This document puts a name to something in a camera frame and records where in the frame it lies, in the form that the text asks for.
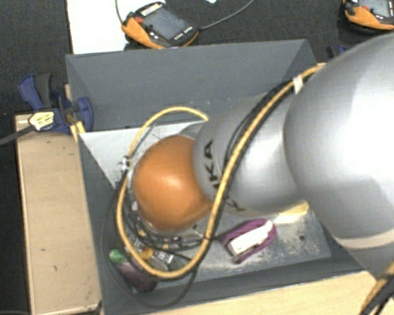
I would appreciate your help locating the purple toy eggplant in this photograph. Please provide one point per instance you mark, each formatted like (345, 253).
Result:
(136, 274)

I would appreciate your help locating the purple and white stapler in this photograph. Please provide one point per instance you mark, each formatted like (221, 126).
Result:
(247, 240)

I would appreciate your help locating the pale wood flat board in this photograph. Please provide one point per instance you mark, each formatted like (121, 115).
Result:
(57, 220)

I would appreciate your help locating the pale yellow flat thing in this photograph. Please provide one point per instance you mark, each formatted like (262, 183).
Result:
(291, 214)

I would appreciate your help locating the grey metal bin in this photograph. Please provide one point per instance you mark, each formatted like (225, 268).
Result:
(173, 77)

